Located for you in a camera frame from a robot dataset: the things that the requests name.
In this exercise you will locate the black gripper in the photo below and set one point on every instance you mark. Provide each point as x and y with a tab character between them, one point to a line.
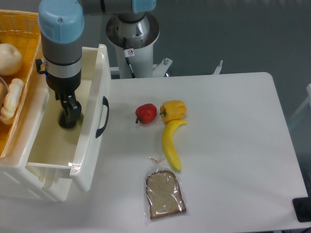
62	82

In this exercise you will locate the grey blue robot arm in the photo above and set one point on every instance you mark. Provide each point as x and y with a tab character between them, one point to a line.
62	22

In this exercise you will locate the white open upper drawer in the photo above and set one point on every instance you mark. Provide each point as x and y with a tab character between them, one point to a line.
73	153

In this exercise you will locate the white plastic drawer cabinet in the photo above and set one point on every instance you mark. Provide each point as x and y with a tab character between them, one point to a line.
19	176

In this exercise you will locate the long twisted bread roll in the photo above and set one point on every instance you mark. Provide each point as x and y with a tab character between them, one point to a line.
11	101

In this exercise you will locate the round white bun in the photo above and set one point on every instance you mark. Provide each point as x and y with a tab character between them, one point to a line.
10	59

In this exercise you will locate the red bell pepper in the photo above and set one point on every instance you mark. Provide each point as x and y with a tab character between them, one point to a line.
146	113

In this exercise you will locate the yellow woven basket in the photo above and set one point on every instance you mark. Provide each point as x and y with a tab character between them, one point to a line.
21	30

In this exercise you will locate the yellow banana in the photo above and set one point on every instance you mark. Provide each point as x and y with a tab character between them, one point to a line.
168	144

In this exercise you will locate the yellow bell pepper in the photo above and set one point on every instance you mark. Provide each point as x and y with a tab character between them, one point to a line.
172	110

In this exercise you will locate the bagged bread slice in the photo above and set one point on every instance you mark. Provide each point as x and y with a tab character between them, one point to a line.
163	191

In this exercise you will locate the black device at edge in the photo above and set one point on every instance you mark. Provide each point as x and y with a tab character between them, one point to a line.
302	208

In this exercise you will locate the black drawer handle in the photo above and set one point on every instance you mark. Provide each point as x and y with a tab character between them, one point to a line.
104	117

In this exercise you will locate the white table mounting bracket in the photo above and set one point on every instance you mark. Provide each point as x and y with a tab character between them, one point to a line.
162	69

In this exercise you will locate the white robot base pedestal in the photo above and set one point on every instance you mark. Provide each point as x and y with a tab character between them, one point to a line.
133	37

